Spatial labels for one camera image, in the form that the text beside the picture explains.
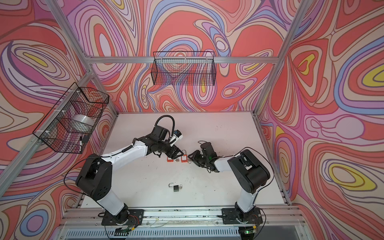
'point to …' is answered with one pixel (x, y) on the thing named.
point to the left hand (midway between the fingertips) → (180, 149)
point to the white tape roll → (84, 118)
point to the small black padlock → (176, 187)
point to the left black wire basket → (69, 125)
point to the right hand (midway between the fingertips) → (190, 160)
